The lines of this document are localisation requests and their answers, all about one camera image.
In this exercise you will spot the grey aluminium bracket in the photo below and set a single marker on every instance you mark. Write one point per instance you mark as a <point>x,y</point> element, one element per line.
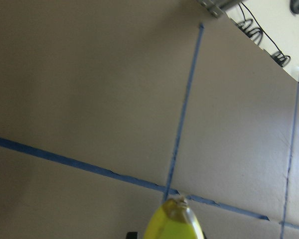
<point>217,8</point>

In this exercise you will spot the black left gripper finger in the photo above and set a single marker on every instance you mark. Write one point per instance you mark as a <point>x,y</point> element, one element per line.
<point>132,235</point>

